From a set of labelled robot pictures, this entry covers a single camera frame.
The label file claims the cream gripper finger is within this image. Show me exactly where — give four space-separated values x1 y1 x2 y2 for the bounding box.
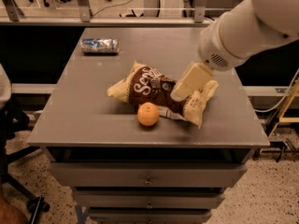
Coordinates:
170 63 213 102

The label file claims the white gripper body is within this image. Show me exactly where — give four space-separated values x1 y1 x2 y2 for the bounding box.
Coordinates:
198 17 249 71

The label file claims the brown chip bag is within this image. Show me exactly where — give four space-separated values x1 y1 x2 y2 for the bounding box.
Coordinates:
107 62 219 127

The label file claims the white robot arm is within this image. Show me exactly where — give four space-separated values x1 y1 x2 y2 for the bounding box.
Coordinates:
171 0 299 102

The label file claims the orange fruit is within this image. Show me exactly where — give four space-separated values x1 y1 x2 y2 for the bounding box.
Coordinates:
137 102 160 126

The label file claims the grey metal railing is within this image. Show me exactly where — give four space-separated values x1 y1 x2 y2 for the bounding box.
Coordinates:
0 0 237 29

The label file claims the yellow metal stand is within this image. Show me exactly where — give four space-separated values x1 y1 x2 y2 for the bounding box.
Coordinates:
253 77 299 163

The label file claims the grey drawer cabinet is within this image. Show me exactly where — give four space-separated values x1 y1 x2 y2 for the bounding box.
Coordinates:
29 28 268 224

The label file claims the black office chair left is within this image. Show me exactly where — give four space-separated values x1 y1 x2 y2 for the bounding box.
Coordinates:
0 63 50 224

